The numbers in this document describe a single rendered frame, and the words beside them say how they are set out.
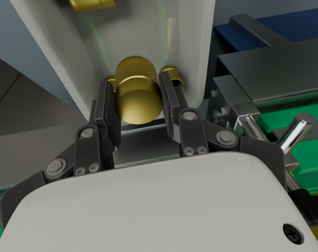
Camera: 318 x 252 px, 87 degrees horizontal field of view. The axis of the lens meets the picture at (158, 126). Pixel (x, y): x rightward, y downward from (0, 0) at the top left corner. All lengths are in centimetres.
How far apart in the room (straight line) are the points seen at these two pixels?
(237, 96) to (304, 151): 9
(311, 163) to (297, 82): 11
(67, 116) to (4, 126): 27
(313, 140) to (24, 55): 58
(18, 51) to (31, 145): 24
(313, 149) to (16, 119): 94
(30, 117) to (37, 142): 49
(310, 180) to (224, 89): 17
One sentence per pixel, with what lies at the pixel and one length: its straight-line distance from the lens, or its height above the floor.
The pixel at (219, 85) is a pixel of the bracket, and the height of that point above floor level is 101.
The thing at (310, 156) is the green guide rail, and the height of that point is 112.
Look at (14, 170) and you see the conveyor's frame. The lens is 39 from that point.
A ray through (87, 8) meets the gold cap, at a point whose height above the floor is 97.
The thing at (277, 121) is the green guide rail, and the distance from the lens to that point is 25.
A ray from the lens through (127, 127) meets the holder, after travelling 33.
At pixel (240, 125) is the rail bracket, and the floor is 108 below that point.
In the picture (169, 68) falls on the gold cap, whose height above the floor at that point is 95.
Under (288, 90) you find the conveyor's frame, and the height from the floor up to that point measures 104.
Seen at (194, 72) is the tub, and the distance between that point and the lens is 24.
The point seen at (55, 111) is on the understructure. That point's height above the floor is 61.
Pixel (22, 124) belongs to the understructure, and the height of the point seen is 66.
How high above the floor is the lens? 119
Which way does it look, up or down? 41 degrees down
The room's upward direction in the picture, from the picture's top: 169 degrees clockwise
